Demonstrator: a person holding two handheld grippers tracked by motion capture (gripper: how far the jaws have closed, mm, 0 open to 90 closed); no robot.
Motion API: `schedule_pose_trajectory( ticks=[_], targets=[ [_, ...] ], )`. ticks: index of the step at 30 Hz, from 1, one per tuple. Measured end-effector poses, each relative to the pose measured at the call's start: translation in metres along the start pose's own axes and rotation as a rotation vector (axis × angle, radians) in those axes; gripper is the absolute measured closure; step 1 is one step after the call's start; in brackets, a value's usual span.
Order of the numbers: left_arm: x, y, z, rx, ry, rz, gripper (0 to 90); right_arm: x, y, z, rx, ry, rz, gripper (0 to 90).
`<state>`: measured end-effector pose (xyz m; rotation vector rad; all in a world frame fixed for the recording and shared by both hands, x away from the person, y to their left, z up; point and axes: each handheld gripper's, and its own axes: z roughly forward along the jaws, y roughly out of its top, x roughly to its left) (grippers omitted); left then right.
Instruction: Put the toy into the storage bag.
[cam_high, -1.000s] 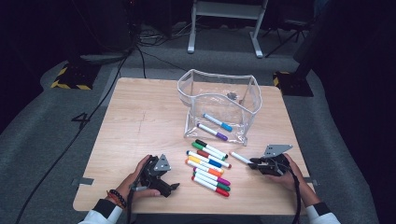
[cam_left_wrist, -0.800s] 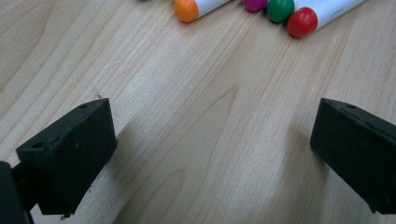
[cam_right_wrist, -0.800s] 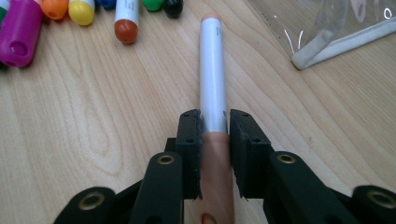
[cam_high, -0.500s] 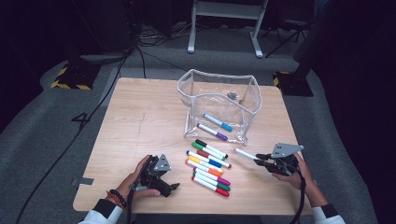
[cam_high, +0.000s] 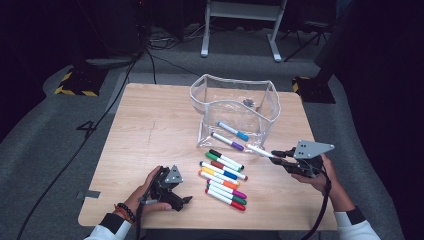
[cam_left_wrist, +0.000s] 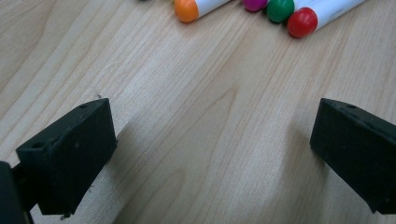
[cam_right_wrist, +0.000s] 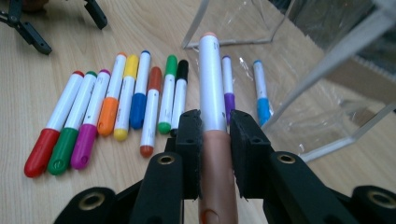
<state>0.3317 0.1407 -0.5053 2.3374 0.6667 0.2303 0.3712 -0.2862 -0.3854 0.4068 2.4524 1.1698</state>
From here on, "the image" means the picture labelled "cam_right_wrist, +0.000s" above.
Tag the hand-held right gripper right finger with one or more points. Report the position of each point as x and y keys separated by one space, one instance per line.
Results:
x=249 y=155

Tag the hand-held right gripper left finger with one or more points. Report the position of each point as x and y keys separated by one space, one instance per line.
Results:
x=188 y=155

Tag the light blue marker pen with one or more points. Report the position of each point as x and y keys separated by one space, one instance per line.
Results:
x=263 y=107

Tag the brown marker pen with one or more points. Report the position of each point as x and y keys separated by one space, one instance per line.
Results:
x=150 y=118

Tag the purple marker pen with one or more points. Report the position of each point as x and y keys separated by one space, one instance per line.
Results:
x=229 y=99

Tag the black marker pen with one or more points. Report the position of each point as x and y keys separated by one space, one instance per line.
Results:
x=180 y=96

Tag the light green marker pen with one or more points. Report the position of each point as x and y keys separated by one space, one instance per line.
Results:
x=168 y=93

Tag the peach marker pen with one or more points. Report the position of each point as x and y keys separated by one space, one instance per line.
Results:
x=211 y=93

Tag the dark blue marker pen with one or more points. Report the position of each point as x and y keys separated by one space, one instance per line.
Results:
x=138 y=109

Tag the yellow marker pen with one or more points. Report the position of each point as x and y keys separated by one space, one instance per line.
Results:
x=126 y=93

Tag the orange marker pen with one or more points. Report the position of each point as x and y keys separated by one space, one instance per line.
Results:
x=108 y=116

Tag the magenta marker pen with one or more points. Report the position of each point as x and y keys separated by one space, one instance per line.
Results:
x=84 y=146

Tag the dark green marker pen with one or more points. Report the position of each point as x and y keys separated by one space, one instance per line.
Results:
x=62 y=149

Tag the red marker pen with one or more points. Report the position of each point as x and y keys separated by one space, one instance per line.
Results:
x=40 y=152

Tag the clear plastic pouch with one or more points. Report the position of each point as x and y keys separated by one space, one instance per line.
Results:
x=327 y=67

